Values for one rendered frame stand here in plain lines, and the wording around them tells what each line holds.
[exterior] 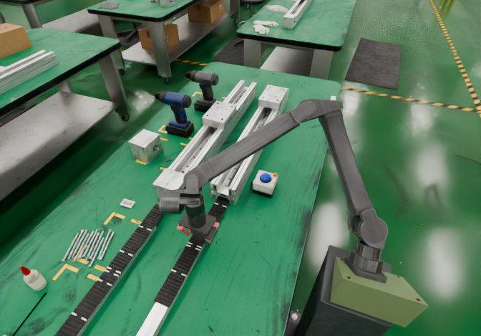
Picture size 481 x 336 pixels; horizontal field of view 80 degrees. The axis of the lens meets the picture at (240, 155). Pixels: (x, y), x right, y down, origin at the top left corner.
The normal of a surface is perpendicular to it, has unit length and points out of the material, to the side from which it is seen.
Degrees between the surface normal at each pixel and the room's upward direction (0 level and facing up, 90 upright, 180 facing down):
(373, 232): 47
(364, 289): 90
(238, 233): 0
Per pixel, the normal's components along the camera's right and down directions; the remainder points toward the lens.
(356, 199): -0.11, -0.13
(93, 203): 0.00, -0.74
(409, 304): -0.33, 0.63
